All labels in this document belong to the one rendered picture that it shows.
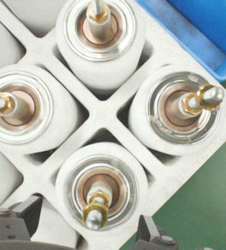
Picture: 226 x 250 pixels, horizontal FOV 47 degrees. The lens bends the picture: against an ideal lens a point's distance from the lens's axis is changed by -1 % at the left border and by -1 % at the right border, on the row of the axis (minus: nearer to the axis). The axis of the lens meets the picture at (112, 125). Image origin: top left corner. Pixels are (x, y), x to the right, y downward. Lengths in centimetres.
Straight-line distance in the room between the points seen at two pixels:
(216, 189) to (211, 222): 7
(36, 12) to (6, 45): 6
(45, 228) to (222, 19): 42
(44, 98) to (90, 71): 5
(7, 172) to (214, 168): 38
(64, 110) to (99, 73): 5
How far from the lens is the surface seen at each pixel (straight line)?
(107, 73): 28
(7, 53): 36
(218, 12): 50
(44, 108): 27
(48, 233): 30
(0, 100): 23
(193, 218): 56
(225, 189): 56
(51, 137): 27
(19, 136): 27
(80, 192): 27
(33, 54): 36
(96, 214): 18
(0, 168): 34
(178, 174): 34
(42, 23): 38
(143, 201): 27
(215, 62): 57
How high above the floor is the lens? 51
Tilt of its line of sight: 87 degrees down
